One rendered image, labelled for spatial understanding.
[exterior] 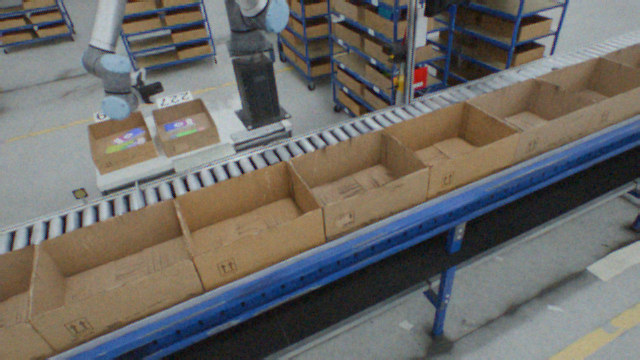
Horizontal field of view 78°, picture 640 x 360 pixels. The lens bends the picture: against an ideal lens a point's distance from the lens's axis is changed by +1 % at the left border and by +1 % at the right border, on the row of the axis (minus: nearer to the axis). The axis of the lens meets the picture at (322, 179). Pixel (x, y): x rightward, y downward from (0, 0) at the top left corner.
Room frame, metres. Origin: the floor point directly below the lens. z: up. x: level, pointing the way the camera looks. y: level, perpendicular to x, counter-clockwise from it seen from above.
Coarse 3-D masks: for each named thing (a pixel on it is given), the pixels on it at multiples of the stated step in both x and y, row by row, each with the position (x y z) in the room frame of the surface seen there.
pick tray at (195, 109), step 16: (160, 112) 2.05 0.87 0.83; (176, 112) 2.08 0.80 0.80; (192, 112) 2.11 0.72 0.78; (208, 112) 1.95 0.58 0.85; (160, 128) 1.99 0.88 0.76; (192, 128) 1.95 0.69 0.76; (208, 128) 1.78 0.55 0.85; (176, 144) 1.71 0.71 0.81; (192, 144) 1.74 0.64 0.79; (208, 144) 1.77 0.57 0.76
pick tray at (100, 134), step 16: (96, 128) 1.95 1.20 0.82; (112, 128) 1.98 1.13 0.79; (128, 128) 2.01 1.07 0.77; (144, 128) 2.01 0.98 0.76; (96, 144) 1.88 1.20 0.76; (112, 144) 1.86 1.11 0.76; (144, 144) 1.69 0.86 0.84; (96, 160) 1.60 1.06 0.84; (112, 160) 1.62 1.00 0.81; (128, 160) 1.65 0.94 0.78; (144, 160) 1.68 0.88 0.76
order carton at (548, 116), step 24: (480, 96) 1.47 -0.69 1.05; (504, 96) 1.52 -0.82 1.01; (528, 96) 1.58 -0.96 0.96; (552, 96) 1.49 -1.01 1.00; (576, 96) 1.40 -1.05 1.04; (504, 120) 1.52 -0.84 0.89; (528, 120) 1.50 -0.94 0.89; (552, 120) 1.23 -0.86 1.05; (576, 120) 1.28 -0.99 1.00; (528, 144) 1.19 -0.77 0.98; (552, 144) 1.25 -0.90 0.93
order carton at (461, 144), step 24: (408, 120) 1.34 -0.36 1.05; (432, 120) 1.38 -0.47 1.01; (456, 120) 1.43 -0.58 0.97; (480, 120) 1.34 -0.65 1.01; (408, 144) 1.34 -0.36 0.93; (432, 144) 1.38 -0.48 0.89; (456, 144) 1.37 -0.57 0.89; (480, 144) 1.32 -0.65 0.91; (504, 144) 1.15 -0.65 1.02; (432, 168) 1.03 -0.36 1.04; (456, 168) 1.07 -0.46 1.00; (480, 168) 1.11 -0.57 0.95; (504, 168) 1.16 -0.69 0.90; (432, 192) 1.03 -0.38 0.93
